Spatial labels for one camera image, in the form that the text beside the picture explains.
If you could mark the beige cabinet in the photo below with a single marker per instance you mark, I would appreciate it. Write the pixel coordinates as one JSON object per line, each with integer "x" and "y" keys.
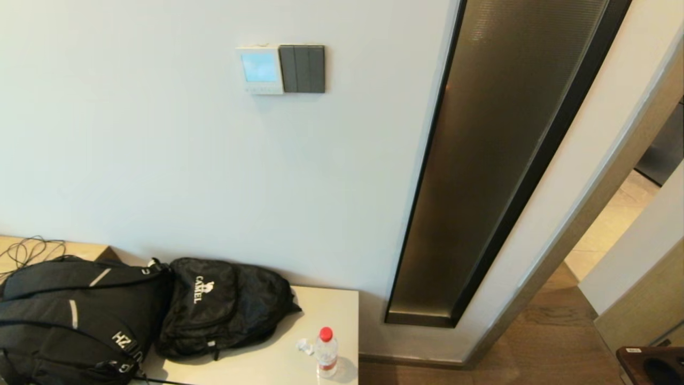
{"x": 320, "y": 310}

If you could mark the taupe door frame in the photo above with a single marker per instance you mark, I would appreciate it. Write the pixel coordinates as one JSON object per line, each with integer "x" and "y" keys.
{"x": 588, "y": 214}

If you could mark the light wooden cabinet side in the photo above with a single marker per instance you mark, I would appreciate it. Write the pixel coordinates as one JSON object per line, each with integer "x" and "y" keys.
{"x": 641, "y": 310}

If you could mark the dark grey cabinet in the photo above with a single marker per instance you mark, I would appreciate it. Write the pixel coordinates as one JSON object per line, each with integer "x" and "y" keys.
{"x": 665, "y": 149}

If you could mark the white wall thermostat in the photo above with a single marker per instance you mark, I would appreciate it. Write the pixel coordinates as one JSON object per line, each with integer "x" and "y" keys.
{"x": 260, "y": 67}

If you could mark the brown skirting board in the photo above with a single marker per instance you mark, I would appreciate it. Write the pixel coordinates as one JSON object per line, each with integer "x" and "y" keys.
{"x": 411, "y": 361}

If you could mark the black backpack with HZ print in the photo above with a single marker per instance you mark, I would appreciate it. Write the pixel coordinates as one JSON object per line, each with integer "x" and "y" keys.
{"x": 64, "y": 321}

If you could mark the clear water bottle red cap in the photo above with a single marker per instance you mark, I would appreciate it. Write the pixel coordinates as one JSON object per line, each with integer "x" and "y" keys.
{"x": 326, "y": 355}

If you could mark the light wooden desk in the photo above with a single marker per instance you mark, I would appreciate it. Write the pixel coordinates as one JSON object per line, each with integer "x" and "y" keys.
{"x": 80, "y": 250}

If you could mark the grey wall light switch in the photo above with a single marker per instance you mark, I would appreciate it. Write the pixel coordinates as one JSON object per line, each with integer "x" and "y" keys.
{"x": 302, "y": 68}

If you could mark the crumpled clear plastic wrapper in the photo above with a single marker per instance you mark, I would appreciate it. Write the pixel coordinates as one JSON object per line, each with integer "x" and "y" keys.
{"x": 305, "y": 346}

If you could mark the black Camel backpack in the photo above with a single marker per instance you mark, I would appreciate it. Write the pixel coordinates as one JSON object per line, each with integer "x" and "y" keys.
{"x": 214, "y": 305}

